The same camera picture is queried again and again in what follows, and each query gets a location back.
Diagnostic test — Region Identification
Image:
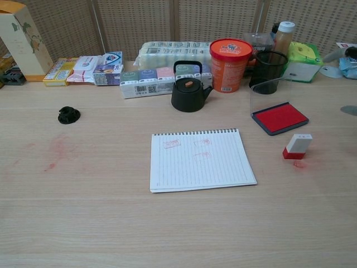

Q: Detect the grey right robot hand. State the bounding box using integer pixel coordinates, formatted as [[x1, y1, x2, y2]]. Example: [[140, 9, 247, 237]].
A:
[[323, 46, 357, 116]]

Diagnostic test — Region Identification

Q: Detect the white and red stamp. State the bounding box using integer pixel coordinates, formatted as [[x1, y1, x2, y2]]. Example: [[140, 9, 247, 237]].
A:
[[282, 133, 313, 160]]

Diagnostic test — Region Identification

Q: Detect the white spiral notepad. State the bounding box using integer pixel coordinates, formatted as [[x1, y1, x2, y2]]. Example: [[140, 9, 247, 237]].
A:
[[149, 128, 258, 194]]

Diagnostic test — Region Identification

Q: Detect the pale blue round disc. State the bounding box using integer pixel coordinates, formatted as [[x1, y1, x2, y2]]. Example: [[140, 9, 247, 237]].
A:
[[319, 65, 343, 79]]

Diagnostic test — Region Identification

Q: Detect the blue tissue package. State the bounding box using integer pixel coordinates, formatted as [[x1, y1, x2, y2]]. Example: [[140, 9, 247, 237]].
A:
[[335, 41, 357, 79]]

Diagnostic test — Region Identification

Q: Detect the green tissue box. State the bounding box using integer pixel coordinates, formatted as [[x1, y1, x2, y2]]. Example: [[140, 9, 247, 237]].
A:
[[280, 41, 324, 84]]

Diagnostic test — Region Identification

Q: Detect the brown bottle with white cap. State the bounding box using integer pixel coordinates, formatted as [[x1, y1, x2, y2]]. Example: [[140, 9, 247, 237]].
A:
[[269, 21, 296, 64]]

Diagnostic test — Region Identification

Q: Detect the dark bottle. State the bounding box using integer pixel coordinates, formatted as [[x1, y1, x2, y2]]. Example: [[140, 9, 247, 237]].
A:
[[269, 22, 280, 40]]

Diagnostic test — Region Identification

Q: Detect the black mesh pen cup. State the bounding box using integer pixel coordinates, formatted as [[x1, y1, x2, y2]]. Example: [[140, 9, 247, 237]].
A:
[[248, 51, 289, 95]]

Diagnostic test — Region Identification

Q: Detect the clear plastic container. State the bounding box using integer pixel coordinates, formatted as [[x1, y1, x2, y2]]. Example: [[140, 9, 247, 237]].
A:
[[242, 32, 276, 68]]

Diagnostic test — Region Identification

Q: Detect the red ink pad clear lid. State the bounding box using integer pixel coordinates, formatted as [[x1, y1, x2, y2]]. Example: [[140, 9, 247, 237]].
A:
[[250, 77, 310, 136]]

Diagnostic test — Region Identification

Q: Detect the orange tub with lid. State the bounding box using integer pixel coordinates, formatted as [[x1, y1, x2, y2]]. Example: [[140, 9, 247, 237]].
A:
[[209, 38, 253, 93]]

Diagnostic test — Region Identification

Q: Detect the large white paper roll pack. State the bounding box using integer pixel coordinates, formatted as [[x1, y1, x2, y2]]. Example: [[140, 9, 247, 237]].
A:
[[133, 41, 214, 69]]

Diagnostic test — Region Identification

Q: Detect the multicolour pocket tissue multipack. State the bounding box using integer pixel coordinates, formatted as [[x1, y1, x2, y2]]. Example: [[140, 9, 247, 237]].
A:
[[119, 65, 213, 100]]

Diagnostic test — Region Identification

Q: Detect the perforated wooden folding screen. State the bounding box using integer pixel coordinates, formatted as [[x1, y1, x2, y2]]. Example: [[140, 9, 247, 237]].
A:
[[0, 0, 357, 65]]

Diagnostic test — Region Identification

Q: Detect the white and blue small box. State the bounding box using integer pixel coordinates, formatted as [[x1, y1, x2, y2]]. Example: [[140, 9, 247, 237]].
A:
[[97, 51, 123, 68]]

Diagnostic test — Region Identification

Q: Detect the purple box with peach print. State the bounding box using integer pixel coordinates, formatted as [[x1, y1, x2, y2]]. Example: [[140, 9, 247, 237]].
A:
[[92, 64, 124, 86]]

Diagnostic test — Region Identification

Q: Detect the pink wet wipes pack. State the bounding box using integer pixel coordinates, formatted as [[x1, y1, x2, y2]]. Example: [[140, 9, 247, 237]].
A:
[[66, 55, 105, 85]]

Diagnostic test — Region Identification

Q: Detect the small black round plastic part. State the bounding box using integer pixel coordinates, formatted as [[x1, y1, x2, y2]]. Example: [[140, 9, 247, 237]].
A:
[[57, 106, 81, 125]]

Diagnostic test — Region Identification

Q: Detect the yellow printed snack box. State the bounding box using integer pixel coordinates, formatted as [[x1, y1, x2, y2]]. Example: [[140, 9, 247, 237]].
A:
[[42, 58, 80, 87]]

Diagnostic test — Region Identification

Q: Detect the tall cream box orange end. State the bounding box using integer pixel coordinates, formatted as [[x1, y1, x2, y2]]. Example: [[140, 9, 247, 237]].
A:
[[0, 4, 54, 82]]

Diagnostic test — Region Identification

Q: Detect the black slotted rack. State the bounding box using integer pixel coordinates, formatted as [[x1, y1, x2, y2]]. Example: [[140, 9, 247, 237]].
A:
[[0, 66, 27, 86]]

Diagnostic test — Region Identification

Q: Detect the gold foil box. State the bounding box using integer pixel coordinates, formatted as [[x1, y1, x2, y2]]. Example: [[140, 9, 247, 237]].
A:
[[0, 53, 15, 71]]

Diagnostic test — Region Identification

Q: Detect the black teapot with handle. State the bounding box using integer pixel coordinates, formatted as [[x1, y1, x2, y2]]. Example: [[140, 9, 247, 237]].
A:
[[171, 60, 214, 113]]

